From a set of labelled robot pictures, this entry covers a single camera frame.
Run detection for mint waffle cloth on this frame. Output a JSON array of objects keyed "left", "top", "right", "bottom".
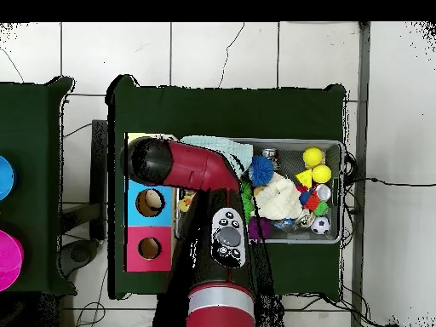
[{"left": 180, "top": 135, "right": 255, "bottom": 178}]

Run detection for shallow clear mesh bin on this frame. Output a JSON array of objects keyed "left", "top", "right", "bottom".
[{"left": 174, "top": 137, "right": 344, "bottom": 245}]

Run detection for wooden box three holes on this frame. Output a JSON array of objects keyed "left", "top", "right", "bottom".
[{"left": 123, "top": 132, "right": 177, "bottom": 273}]

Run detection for yellow plush duck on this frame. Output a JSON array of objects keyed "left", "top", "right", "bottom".
[{"left": 177, "top": 193, "right": 196, "bottom": 214}]

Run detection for blue spiky rubber ball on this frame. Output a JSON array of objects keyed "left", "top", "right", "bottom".
[{"left": 248, "top": 154, "right": 275, "bottom": 187}]

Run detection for cream waffle cloth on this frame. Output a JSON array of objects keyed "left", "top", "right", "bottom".
[{"left": 253, "top": 173, "right": 304, "bottom": 221}]

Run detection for purple rubber toy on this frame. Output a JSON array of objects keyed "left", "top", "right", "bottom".
[{"left": 247, "top": 217, "right": 273, "bottom": 243}]

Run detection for dark green table cloth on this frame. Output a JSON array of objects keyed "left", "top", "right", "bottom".
[
  {"left": 0, "top": 76, "right": 77, "bottom": 295},
  {"left": 106, "top": 74, "right": 347, "bottom": 301}
]

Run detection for yellow cheese wedge toy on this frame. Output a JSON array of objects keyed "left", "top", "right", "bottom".
[{"left": 295, "top": 169, "right": 313, "bottom": 189}]

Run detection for smooth yellow ball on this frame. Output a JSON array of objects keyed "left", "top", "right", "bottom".
[{"left": 301, "top": 146, "right": 324, "bottom": 168}]

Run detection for yellow tennis ball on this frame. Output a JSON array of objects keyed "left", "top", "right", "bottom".
[{"left": 311, "top": 164, "right": 332, "bottom": 185}]

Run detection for small red soda can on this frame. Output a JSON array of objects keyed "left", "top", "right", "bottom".
[{"left": 314, "top": 183, "right": 332, "bottom": 202}]

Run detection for small soccer ball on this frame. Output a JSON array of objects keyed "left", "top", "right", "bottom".
[{"left": 310, "top": 216, "right": 331, "bottom": 236}]

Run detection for long grey strip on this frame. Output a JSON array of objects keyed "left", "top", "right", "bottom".
[{"left": 352, "top": 21, "right": 371, "bottom": 327}]

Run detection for blue round disc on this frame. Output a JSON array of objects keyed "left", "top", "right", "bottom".
[{"left": 0, "top": 154, "right": 16, "bottom": 202}]

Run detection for magenta round disc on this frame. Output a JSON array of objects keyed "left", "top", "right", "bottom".
[{"left": 0, "top": 229, "right": 25, "bottom": 292}]

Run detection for black floor cable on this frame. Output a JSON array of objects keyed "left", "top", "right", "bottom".
[{"left": 343, "top": 176, "right": 436, "bottom": 187}]

